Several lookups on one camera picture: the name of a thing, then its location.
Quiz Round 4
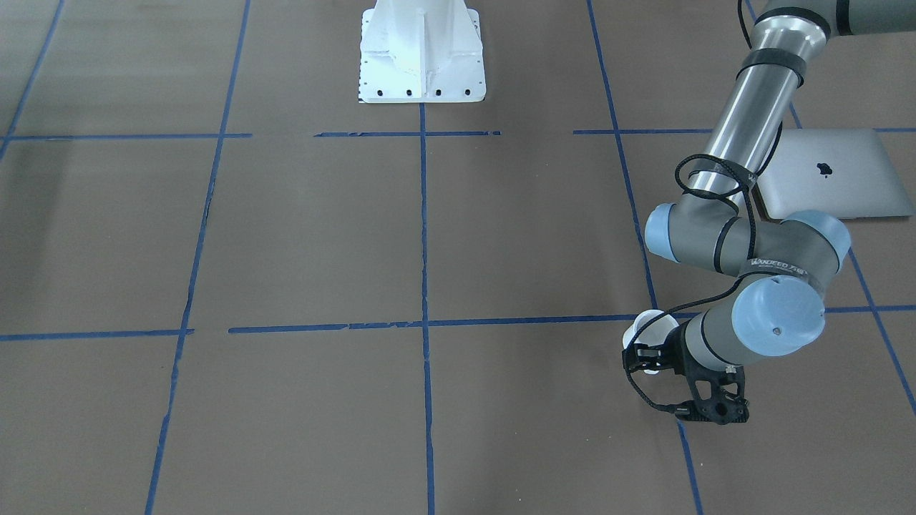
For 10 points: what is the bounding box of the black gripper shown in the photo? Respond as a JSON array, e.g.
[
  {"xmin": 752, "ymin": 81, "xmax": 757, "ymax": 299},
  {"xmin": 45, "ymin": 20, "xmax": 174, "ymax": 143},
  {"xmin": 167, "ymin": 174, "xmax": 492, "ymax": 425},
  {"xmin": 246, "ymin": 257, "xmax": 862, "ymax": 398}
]
[{"xmin": 623, "ymin": 325, "xmax": 689, "ymax": 377}]

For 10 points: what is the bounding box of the white plastic cup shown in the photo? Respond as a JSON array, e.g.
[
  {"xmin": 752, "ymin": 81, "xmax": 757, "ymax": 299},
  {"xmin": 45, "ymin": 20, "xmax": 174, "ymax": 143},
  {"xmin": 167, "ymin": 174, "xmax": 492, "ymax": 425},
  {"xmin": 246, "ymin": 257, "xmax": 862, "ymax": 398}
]
[{"xmin": 622, "ymin": 310, "xmax": 678, "ymax": 358}]

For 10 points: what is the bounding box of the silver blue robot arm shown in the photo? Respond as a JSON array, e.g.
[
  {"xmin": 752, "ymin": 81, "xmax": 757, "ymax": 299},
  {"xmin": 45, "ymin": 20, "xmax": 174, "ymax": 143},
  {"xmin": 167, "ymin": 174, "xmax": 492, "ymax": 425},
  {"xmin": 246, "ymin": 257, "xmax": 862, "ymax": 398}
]
[{"xmin": 623, "ymin": 1, "xmax": 914, "ymax": 374}]

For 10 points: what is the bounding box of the silver closed laptop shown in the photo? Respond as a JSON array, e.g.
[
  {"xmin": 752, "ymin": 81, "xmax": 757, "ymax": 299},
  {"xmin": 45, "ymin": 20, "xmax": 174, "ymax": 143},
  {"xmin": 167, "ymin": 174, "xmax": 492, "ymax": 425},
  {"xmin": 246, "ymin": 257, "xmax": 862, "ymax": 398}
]
[{"xmin": 756, "ymin": 128, "xmax": 914, "ymax": 220}]

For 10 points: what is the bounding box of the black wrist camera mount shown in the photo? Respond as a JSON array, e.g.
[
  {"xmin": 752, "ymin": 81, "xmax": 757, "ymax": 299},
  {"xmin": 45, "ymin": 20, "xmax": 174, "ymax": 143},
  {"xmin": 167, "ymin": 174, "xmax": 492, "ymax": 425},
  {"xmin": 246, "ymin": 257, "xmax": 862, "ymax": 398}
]
[{"xmin": 674, "ymin": 366, "xmax": 750, "ymax": 425}]

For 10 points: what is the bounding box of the white pedestal column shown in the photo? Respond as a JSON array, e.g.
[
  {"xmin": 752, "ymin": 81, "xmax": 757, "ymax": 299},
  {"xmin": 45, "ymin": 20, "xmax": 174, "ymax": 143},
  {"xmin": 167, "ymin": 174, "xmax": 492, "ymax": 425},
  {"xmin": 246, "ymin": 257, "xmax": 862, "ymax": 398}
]
[{"xmin": 358, "ymin": 1, "xmax": 487, "ymax": 104}]

